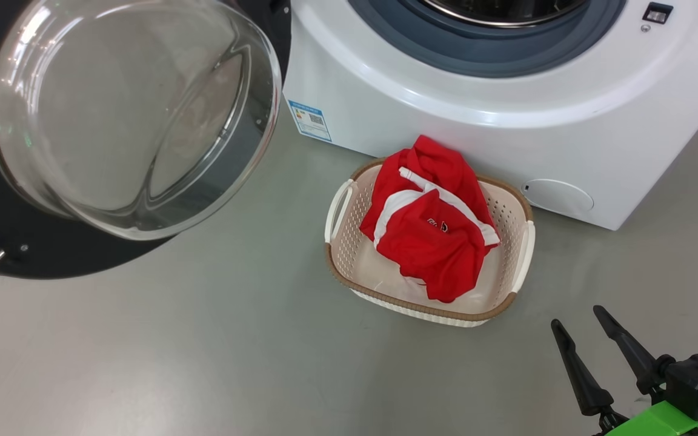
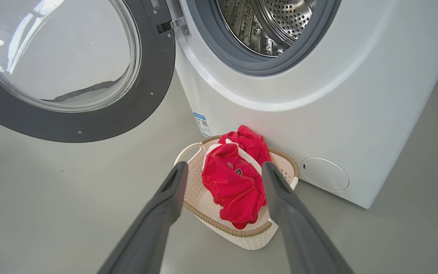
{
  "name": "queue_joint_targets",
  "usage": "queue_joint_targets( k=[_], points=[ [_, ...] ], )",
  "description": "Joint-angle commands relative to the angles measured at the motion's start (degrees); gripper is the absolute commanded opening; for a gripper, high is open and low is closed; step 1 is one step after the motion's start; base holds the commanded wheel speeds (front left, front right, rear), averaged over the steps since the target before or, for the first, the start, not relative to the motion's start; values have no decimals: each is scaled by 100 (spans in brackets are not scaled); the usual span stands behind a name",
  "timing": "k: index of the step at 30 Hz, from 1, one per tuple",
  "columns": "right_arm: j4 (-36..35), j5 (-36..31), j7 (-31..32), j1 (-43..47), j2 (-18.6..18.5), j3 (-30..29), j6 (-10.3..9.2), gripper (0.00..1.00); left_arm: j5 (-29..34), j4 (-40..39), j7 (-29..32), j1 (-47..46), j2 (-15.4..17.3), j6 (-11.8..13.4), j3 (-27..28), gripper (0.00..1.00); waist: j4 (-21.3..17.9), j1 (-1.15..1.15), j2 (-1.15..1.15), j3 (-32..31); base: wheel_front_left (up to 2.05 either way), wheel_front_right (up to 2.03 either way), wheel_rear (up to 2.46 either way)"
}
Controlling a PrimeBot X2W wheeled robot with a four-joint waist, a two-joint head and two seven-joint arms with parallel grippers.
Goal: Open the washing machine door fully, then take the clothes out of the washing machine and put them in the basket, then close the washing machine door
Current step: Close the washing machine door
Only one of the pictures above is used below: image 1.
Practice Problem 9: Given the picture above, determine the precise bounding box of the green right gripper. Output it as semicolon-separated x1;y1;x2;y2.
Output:
550;304;698;436

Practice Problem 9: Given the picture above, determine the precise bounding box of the red and white garment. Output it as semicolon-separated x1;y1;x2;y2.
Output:
359;134;502;304

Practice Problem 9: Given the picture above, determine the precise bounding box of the dark grey glass washer door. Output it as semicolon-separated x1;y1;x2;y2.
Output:
0;0;293;280

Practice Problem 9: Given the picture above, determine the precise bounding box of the cream perforated laundry basket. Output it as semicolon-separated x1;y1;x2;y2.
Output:
324;157;536;328

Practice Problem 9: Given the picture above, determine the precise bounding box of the white front-load washing machine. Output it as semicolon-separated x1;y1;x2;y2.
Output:
282;0;698;231

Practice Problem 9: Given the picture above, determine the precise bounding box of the round white filter cover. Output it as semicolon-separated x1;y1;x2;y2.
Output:
521;178;594;214

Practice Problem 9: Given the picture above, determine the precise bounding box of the blue energy label sticker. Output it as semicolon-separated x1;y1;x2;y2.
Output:
288;99;333;143

